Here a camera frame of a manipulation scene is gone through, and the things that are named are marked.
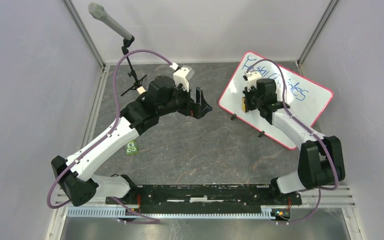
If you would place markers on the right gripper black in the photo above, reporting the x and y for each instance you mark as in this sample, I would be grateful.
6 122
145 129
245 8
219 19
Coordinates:
248 94

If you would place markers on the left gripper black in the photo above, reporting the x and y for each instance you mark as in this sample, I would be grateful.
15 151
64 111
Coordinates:
191 108

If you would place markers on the pink framed whiteboard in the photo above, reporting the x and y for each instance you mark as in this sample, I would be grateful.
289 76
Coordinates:
307 99

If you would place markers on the yellow whiteboard eraser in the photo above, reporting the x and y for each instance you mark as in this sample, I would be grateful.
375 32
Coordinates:
244 105

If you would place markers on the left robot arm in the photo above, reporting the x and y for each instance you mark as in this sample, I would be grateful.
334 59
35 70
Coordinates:
75 174

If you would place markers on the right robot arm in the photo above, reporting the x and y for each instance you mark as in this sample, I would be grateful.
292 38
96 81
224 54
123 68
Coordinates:
321 161

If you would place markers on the red plate with blocks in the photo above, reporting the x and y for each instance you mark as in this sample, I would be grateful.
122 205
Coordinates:
141 92

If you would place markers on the green number block toy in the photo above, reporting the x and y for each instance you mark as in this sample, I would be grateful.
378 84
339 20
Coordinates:
131 148

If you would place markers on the black microphone stand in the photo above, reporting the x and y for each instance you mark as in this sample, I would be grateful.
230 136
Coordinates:
137 82

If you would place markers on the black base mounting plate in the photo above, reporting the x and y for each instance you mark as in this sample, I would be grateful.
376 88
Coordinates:
206 198

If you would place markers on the grey microphone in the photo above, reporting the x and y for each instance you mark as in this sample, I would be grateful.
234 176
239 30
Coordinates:
99 13

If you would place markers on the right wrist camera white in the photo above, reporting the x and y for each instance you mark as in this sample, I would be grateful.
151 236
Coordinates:
251 78

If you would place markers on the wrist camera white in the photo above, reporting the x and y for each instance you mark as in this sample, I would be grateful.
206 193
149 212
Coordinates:
251 78
182 75

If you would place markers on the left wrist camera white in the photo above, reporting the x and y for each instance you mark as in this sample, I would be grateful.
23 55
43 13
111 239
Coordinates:
182 75

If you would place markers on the white slotted cable duct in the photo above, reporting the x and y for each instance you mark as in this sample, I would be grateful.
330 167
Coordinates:
120 212

